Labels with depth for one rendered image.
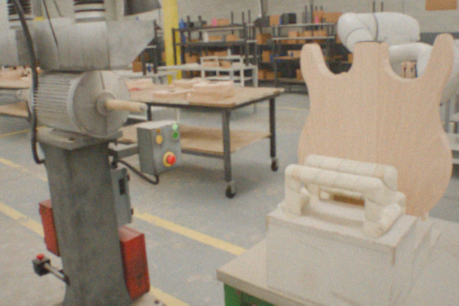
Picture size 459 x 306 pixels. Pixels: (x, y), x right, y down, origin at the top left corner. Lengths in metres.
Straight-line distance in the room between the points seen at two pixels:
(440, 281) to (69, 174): 1.32
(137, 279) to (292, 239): 1.28
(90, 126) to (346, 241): 1.04
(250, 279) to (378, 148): 0.41
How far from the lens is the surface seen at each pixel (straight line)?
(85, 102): 1.57
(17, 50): 1.85
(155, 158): 1.76
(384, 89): 0.95
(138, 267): 2.05
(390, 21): 1.76
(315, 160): 0.92
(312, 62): 1.01
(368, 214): 0.81
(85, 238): 1.86
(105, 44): 1.28
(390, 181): 0.87
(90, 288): 1.96
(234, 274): 1.04
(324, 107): 1.01
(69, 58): 1.47
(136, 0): 1.48
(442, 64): 0.91
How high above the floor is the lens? 1.47
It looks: 13 degrees down
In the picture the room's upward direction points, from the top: 3 degrees counter-clockwise
